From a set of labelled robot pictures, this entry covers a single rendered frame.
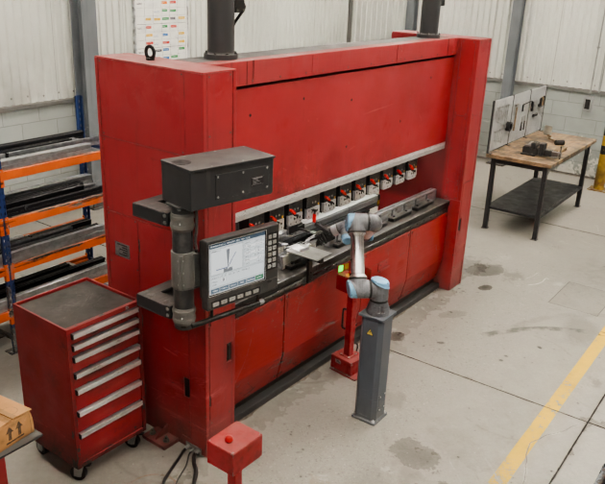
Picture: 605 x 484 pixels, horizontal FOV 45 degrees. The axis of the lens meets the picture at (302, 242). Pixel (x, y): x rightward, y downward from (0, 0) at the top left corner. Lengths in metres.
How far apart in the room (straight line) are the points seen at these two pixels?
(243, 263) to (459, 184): 3.44
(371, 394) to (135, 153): 2.13
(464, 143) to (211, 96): 3.28
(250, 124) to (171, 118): 0.61
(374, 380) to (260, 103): 1.90
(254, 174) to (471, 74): 3.35
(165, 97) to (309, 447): 2.30
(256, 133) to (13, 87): 4.48
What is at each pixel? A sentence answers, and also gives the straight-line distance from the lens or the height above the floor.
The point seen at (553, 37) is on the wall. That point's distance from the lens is 11.66.
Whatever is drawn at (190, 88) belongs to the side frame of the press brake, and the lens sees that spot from 3.77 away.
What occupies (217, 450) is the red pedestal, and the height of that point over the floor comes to 0.78.
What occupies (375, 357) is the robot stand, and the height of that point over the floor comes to 0.50.
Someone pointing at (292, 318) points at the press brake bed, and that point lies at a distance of 4.98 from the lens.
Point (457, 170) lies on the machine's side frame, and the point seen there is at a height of 1.16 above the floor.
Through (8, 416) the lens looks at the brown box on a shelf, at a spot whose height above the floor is 1.11.
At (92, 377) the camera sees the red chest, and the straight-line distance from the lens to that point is 4.21.
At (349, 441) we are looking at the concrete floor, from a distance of 4.78.
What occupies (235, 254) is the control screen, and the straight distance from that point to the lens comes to 3.50.
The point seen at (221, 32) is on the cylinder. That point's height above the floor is 2.45.
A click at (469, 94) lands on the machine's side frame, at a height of 1.84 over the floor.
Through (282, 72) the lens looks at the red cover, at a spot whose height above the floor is 2.21.
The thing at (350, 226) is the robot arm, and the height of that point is 1.30.
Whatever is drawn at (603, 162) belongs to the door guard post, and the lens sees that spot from 11.03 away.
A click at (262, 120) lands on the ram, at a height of 1.93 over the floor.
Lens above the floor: 2.81
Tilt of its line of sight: 21 degrees down
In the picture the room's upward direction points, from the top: 2 degrees clockwise
